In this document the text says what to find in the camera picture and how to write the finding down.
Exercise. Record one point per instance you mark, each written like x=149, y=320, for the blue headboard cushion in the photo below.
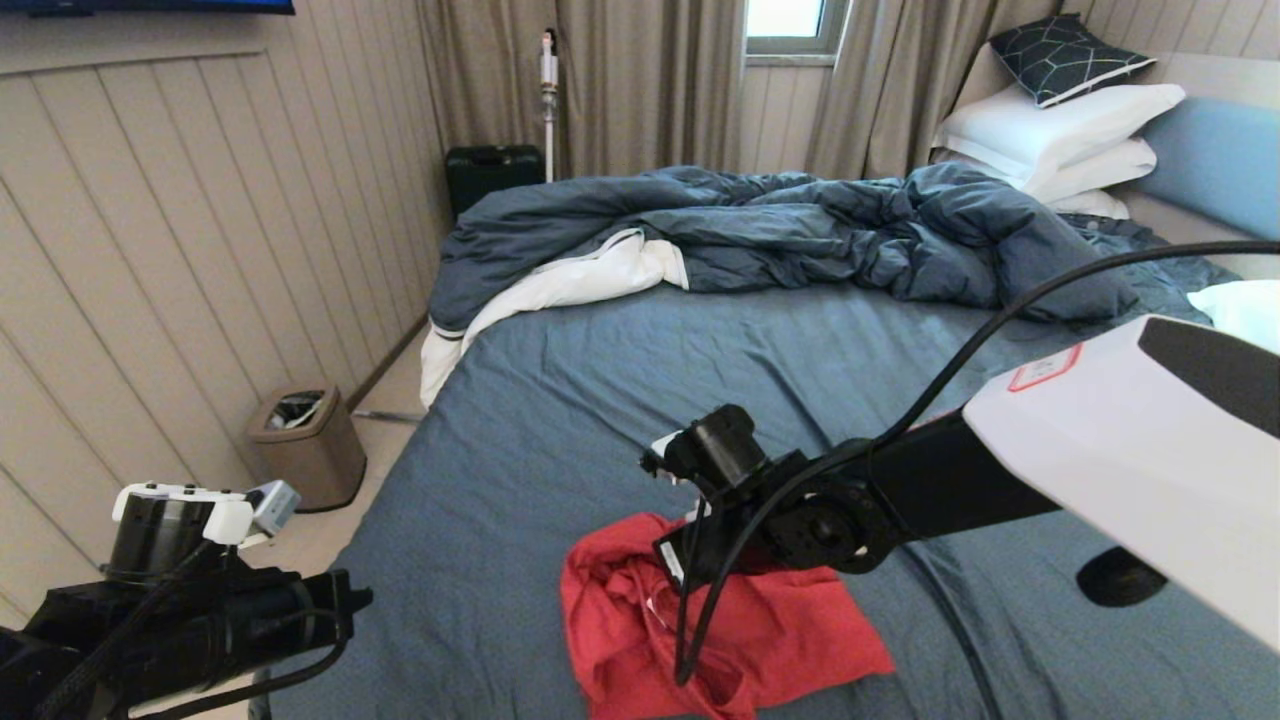
x=1220, y=158

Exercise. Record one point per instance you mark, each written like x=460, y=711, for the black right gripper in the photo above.
x=700, y=555

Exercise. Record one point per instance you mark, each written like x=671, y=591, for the large white pillow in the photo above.
x=1043, y=128

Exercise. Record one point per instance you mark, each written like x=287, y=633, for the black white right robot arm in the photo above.
x=1100, y=450

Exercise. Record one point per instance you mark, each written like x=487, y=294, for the black plastic bin liner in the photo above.
x=296, y=412

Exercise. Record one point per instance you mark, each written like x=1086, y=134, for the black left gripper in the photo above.
x=270, y=625

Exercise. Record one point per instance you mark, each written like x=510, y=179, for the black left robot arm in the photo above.
x=130, y=600

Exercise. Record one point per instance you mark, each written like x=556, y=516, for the dark geometric patterned cushion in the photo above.
x=1063, y=58

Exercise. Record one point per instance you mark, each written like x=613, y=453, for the taupe trash bin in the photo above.
x=320, y=460

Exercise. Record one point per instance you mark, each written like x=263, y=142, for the wall-mounted television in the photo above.
x=150, y=6

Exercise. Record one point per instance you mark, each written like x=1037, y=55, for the red printed t-shirt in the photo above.
x=780, y=630

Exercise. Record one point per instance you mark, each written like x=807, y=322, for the black suitcase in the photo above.
x=490, y=173

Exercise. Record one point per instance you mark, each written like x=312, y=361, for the white stick vacuum cleaner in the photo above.
x=549, y=88

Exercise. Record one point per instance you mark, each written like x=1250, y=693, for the window with grey frame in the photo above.
x=790, y=20

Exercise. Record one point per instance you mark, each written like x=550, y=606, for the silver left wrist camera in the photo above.
x=273, y=507

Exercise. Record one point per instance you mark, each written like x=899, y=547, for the bed with blue sheet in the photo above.
x=600, y=400

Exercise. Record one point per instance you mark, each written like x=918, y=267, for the white blanket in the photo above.
x=600, y=275

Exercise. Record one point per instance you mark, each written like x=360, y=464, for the dark blue crumpled duvet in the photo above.
x=800, y=230

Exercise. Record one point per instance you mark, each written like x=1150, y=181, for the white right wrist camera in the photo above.
x=668, y=442

